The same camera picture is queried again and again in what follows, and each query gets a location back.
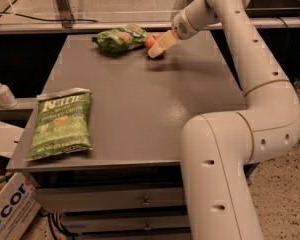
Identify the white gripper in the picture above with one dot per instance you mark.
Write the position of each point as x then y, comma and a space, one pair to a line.
184, 26

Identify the red apple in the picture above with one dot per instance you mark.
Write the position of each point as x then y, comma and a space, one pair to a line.
152, 42

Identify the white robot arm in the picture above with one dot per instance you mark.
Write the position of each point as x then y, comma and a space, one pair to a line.
215, 147

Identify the green rice chip bag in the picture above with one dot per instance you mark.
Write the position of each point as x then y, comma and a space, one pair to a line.
121, 39

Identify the green Kettle jalapeno chip bag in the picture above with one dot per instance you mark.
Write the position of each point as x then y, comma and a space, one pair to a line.
61, 124

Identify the grey drawer cabinet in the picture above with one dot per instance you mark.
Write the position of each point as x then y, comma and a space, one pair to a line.
129, 186

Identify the white pump sanitizer bottle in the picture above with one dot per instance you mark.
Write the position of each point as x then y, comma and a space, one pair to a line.
7, 98

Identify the white printed cardboard box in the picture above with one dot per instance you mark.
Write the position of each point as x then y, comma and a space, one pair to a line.
17, 207

